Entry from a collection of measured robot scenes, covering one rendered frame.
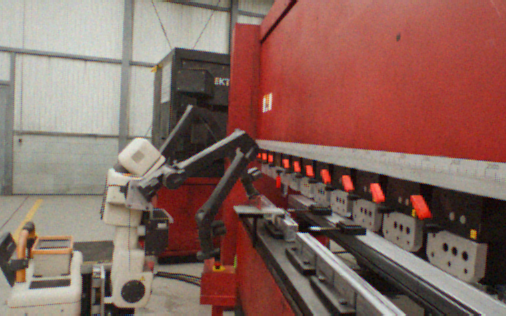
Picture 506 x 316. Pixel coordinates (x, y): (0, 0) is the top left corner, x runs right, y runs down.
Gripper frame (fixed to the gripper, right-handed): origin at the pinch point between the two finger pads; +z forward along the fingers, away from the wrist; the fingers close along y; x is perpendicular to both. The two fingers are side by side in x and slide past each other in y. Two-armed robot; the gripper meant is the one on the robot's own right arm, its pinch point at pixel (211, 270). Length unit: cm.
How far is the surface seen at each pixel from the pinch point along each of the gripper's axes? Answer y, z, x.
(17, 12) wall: -336, -382, 614
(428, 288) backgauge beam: 73, 3, -57
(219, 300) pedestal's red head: 1.1, 12.5, -4.7
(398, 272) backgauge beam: 71, 3, -38
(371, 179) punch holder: 57, -38, -68
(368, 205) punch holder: 55, -30, -68
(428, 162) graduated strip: 61, -43, -95
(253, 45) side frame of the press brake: 52, -127, 134
